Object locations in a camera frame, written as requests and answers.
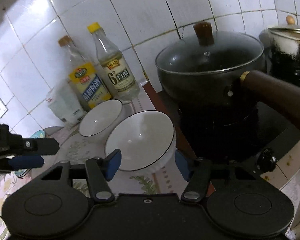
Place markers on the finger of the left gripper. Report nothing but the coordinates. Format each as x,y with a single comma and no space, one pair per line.
40,146
26,162

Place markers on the white pot with lid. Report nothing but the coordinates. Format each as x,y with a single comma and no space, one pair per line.
282,47

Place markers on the white vinegar bottle yellow cap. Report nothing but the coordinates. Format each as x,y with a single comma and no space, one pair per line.
114,64

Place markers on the white bowl black rim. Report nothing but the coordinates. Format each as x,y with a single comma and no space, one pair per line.
147,141
99,122

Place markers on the white salt bag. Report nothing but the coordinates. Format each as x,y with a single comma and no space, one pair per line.
64,104

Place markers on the black wok with lid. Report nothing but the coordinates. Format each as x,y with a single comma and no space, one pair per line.
224,56

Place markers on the cooking wine bottle yellow label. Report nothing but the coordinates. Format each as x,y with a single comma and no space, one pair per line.
88,86

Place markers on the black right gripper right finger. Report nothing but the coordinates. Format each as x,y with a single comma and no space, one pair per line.
196,173

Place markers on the black gas stove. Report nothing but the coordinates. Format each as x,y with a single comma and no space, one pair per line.
251,123

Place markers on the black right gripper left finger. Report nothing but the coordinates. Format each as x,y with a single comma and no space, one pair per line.
99,172

